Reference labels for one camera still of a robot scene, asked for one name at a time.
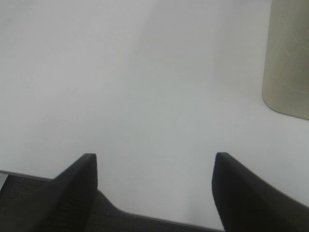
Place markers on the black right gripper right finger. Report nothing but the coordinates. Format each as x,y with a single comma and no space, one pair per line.
246,203

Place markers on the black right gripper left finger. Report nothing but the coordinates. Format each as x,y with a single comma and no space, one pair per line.
62,205

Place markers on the beige plastic bin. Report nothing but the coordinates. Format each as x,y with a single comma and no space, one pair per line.
285,86

